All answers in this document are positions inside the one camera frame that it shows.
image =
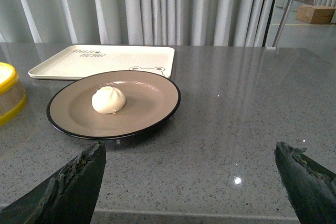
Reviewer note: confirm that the beige plate with black rim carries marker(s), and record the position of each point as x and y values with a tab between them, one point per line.
150	100

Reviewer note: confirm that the white steamed bun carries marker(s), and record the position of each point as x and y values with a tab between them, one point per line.
108	100

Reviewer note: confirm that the metal stand with black clamp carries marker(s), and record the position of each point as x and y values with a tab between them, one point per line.
287	6

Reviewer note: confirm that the yellow rimmed wooden steamer basket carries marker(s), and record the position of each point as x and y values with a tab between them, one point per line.
13	94

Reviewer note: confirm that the grey pleated curtain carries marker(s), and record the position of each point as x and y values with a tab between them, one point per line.
137	22

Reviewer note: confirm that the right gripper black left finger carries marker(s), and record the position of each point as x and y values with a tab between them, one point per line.
67	196

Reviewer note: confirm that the white rectangular bear tray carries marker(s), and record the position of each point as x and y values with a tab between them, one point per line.
79	61

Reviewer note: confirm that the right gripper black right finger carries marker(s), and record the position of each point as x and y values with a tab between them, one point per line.
310	186

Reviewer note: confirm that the cardboard box on floor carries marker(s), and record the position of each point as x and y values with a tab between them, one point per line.
315	14

